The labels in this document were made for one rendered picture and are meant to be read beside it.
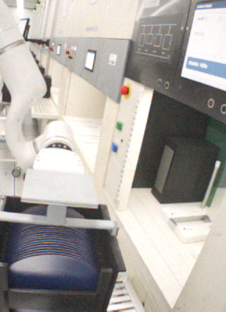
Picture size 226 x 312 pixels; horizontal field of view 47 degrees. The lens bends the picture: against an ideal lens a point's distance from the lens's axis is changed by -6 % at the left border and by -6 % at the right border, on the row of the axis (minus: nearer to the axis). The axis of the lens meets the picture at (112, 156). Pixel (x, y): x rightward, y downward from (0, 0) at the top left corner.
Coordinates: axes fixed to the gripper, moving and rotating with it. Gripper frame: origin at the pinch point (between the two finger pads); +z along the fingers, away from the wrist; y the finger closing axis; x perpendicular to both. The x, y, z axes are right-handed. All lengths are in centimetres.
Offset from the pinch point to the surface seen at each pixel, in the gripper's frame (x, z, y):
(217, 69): 26.3, -15.8, -32.8
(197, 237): -35, -32, -58
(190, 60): 27.0, -27.4, -31.2
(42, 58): -10, -502, 32
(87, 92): -17, -208, -29
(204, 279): -14.6, 7.5, -31.5
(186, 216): -34, -46, -59
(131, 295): -49, -16, -29
